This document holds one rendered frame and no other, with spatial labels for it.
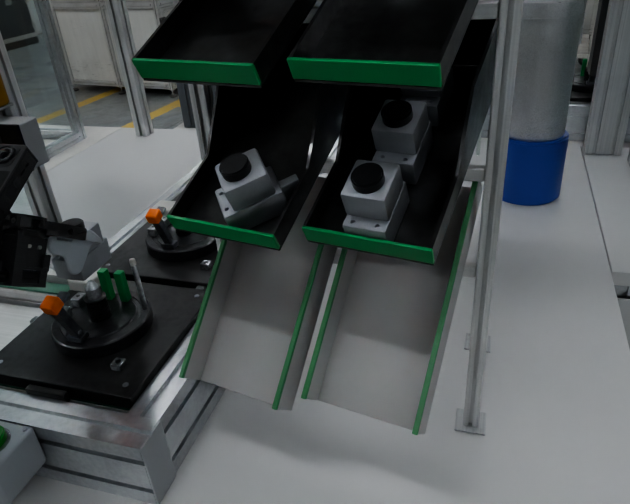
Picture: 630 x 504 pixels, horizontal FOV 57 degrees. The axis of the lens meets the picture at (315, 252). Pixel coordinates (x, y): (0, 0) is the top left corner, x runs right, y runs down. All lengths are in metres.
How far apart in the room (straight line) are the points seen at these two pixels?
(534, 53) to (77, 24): 5.66
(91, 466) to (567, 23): 1.13
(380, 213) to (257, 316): 0.25
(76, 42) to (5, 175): 5.97
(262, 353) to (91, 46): 5.96
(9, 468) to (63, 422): 0.07
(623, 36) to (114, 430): 1.42
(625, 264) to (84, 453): 0.97
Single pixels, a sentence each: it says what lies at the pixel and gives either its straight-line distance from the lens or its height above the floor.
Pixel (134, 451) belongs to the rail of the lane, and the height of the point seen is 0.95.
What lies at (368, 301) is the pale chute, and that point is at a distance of 0.68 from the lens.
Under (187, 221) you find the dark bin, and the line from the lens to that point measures 0.61.
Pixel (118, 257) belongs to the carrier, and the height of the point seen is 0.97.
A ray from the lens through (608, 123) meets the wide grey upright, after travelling 1.72.
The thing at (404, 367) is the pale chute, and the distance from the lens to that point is 0.66.
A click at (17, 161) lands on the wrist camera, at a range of 0.73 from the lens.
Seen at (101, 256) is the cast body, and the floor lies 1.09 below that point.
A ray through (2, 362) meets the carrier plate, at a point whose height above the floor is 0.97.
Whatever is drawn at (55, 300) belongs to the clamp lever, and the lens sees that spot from 0.80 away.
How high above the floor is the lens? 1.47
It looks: 31 degrees down
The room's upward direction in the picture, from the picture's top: 5 degrees counter-clockwise
